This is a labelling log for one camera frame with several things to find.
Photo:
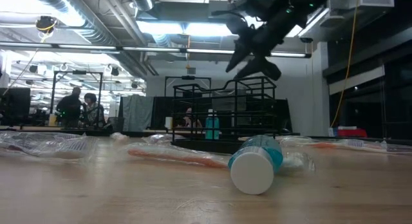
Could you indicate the large silver air duct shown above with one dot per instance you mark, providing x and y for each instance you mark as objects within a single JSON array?
[{"x": 96, "y": 32}]

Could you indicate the grey cloth cover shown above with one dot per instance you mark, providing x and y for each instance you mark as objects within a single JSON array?
[{"x": 136, "y": 113}]

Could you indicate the white cup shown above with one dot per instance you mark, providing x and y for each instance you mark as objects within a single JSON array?
[{"x": 168, "y": 122}]

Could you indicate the person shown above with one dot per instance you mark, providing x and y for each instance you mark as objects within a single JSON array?
[
  {"x": 93, "y": 109},
  {"x": 69, "y": 106},
  {"x": 190, "y": 119}
]

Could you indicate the black security camera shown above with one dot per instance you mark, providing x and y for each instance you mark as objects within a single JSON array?
[{"x": 305, "y": 40}]

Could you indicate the yellow background container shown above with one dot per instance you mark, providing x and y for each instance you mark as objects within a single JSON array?
[{"x": 52, "y": 120}]

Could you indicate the long ceiling light strip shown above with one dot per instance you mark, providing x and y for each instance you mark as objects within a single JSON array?
[{"x": 87, "y": 47}]

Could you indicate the teal mouthwash bottle white cap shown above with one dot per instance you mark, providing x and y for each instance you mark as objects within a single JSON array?
[
  {"x": 212, "y": 129},
  {"x": 252, "y": 172}
]

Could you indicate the white flat box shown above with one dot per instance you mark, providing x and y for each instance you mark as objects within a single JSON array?
[{"x": 347, "y": 127}]

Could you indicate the small silver air duct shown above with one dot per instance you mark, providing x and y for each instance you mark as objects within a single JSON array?
[{"x": 141, "y": 0}]

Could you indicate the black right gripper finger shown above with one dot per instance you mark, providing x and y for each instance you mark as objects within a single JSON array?
[
  {"x": 241, "y": 53},
  {"x": 262, "y": 67}
]

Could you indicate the white ceiling vent unit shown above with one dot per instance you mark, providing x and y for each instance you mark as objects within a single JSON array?
[{"x": 370, "y": 0}]

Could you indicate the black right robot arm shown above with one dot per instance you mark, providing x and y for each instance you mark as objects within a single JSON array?
[{"x": 299, "y": 8}]

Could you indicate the black monitor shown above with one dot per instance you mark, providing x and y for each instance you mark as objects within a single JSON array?
[{"x": 14, "y": 105}]

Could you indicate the red box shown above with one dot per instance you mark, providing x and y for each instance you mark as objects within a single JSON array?
[{"x": 352, "y": 133}]

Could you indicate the black background rig frame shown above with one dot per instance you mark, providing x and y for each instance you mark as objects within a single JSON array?
[
  {"x": 188, "y": 77},
  {"x": 78, "y": 72}
]

